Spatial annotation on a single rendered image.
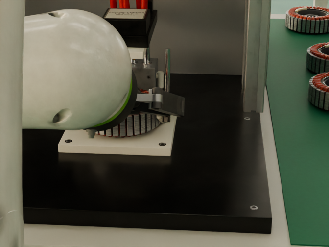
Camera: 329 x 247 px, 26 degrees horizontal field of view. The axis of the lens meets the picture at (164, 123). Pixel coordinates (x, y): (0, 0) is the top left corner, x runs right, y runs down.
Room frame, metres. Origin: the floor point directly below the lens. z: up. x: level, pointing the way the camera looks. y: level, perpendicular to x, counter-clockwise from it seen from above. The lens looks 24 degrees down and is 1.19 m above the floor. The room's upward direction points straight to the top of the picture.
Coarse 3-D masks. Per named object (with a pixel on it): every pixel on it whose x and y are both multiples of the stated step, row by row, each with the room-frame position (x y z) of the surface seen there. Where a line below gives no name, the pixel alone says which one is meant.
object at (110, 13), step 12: (108, 12) 1.00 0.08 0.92; (120, 12) 1.00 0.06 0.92; (132, 12) 1.00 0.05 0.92; (144, 12) 1.00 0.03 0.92; (156, 12) 1.09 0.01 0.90; (120, 24) 0.97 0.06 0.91; (132, 24) 0.97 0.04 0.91; (144, 24) 0.97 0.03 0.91; (132, 36) 0.97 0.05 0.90; (144, 36) 0.96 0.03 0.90; (132, 48) 0.96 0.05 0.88; (144, 48) 0.96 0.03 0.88; (132, 60) 1.06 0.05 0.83; (144, 60) 1.06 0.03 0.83
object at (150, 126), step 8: (128, 120) 0.87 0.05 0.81; (136, 120) 0.87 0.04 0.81; (144, 120) 0.88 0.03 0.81; (152, 120) 0.89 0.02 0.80; (112, 128) 0.87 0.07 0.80; (120, 128) 0.87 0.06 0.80; (128, 128) 0.87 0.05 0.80; (136, 128) 0.87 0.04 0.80; (144, 128) 0.88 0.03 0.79; (152, 128) 0.89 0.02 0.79; (120, 136) 0.87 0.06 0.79; (128, 136) 0.87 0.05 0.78
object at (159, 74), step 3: (159, 72) 1.05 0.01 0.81; (162, 72) 1.05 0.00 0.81; (156, 75) 1.05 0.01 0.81; (159, 75) 1.05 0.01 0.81; (162, 75) 1.05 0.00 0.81; (156, 78) 1.05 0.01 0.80; (159, 78) 1.05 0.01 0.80; (162, 78) 1.05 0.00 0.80; (159, 81) 1.05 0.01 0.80; (162, 81) 1.05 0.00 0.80; (159, 84) 1.05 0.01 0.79; (162, 84) 1.05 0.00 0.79; (162, 87) 1.05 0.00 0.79
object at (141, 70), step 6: (138, 60) 1.08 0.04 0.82; (150, 60) 1.08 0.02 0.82; (156, 60) 1.08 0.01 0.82; (132, 66) 1.05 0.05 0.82; (138, 66) 1.05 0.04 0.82; (144, 66) 1.05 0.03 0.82; (150, 66) 1.05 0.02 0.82; (156, 66) 1.06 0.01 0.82; (138, 72) 1.04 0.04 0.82; (144, 72) 1.04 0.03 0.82; (150, 72) 1.04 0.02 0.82; (156, 72) 1.06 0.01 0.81; (138, 78) 1.04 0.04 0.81; (144, 78) 1.04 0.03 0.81; (150, 78) 1.04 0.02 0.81; (138, 84) 1.04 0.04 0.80; (144, 84) 1.04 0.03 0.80; (150, 84) 1.04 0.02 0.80; (156, 84) 1.06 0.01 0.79
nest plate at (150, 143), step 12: (72, 132) 0.89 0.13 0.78; (84, 132) 0.89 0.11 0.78; (156, 132) 0.89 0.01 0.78; (168, 132) 0.89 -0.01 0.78; (60, 144) 0.85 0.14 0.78; (72, 144) 0.85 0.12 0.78; (84, 144) 0.85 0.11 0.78; (96, 144) 0.85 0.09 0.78; (108, 144) 0.85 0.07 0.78; (120, 144) 0.85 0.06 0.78; (132, 144) 0.85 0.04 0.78; (144, 144) 0.85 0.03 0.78; (156, 144) 0.85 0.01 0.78; (168, 144) 0.85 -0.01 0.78
